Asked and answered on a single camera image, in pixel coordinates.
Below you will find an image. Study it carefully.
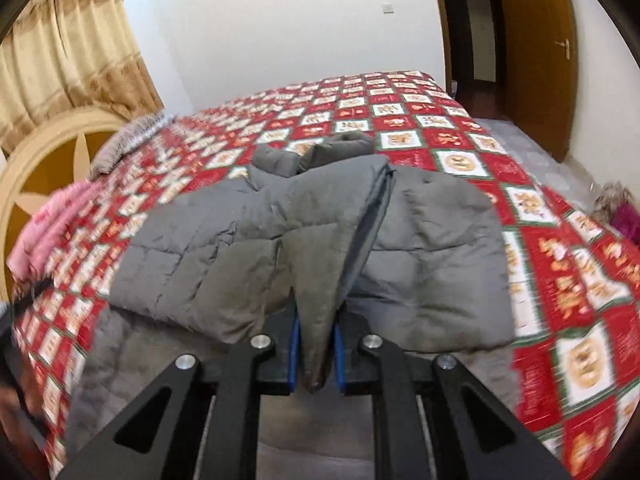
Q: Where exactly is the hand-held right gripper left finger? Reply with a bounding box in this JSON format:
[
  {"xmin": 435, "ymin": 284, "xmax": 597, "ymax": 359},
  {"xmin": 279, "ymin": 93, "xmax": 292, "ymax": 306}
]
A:
[{"xmin": 57, "ymin": 292, "xmax": 302, "ymax": 480}]

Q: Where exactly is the brown wooden door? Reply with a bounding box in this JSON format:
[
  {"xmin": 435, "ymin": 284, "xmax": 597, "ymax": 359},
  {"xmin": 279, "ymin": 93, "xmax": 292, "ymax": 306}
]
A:
[{"xmin": 492, "ymin": 0, "xmax": 581, "ymax": 163}]

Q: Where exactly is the grey puffer jacket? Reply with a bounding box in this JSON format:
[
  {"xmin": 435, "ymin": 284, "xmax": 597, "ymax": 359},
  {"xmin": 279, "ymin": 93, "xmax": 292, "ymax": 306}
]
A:
[{"xmin": 109, "ymin": 131, "xmax": 517, "ymax": 392}]

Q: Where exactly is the grey bed sheet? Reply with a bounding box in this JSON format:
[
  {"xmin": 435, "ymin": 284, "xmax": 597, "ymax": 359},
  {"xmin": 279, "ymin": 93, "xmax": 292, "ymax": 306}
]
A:
[{"xmin": 64, "ymin": 305, "xmax": 521, "ymax": 480}]

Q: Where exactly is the beige patterned curtain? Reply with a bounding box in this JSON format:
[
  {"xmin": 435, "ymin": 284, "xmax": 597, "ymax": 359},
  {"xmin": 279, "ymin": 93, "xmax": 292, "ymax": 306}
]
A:
[{"xmin": 0, "ymin": 0, "xmax": 166, "ymax": 157}]

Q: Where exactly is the magenta cloth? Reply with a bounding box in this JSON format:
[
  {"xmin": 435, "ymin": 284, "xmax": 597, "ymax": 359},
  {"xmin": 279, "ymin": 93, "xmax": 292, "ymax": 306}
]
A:
[{"xmin": 611, "ymin": 200, "xmax": 640, "ymax": 244}]

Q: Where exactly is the red printed patchwork blanket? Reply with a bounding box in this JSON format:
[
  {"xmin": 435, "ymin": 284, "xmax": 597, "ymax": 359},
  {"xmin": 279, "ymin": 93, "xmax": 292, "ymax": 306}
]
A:
[{"xmin": 10, "ymin": 70, "xmax": 640, "ymax": 480}]

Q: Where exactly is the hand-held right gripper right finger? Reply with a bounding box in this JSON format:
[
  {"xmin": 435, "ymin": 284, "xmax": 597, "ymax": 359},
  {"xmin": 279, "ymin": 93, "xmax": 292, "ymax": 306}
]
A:
[{"xmin": 332, "ymin": 306, "xmax": 573, "ymax": 480}]

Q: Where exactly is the cream and brown headboard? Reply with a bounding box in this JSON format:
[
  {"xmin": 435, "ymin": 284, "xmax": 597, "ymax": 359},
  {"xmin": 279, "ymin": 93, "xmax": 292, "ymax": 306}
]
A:
[{"xmin": 0, "ymin": 105, "xmax": 132, "ymax": 302}]

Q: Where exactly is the wooden door frame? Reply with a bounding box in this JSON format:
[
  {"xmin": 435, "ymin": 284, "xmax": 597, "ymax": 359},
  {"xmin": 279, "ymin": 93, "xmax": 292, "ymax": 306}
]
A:
[{"xmin": 429, "ymin": 0, "xmax": 505, "ymax": 111}]

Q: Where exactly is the brown fluffy item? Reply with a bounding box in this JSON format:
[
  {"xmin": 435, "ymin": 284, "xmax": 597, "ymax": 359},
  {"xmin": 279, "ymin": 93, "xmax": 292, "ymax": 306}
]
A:
[{"xmin": 592, "ymin": 182, "xmax": 639, "ymax": 227}]

